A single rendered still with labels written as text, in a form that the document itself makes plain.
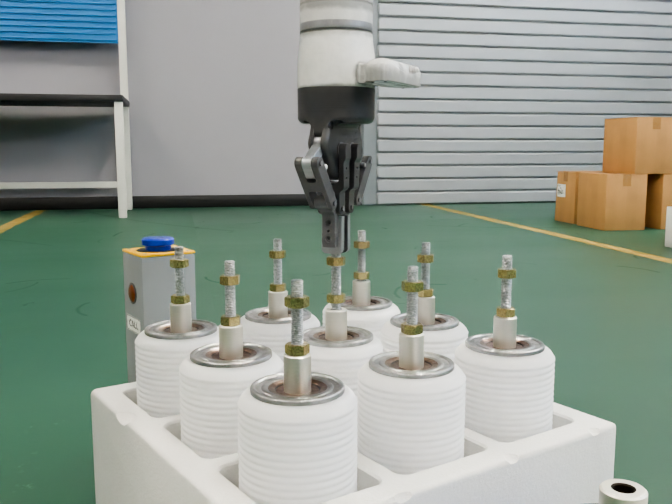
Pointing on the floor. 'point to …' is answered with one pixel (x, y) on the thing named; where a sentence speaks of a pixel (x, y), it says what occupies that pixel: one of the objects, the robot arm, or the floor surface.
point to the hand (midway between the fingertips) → (336, 233)
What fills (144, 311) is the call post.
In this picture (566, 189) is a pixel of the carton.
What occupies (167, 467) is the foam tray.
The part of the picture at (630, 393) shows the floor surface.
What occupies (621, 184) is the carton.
